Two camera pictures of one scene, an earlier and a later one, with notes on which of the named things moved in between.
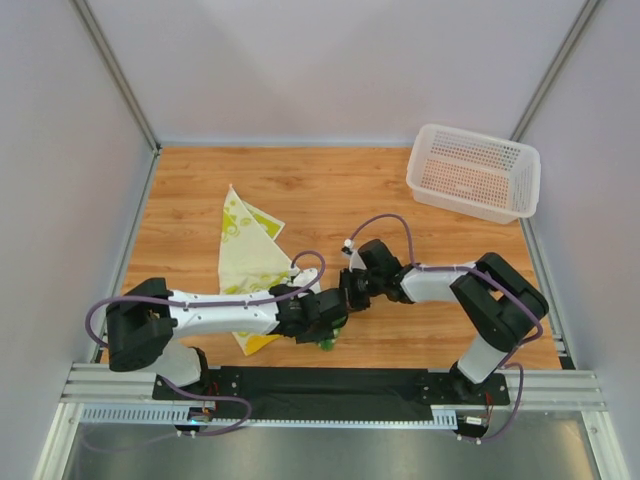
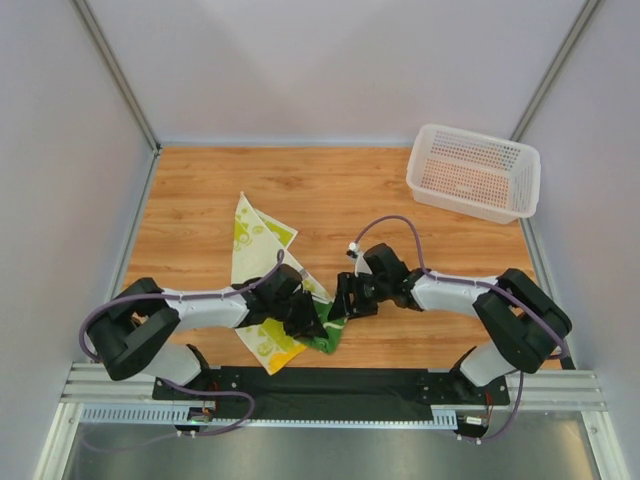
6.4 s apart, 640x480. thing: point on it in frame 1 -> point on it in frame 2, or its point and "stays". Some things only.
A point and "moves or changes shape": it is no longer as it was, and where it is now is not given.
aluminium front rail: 95,383 stays
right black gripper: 347,288 stays
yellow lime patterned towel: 249,258 moves or changes shape
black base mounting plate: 331,393 stays
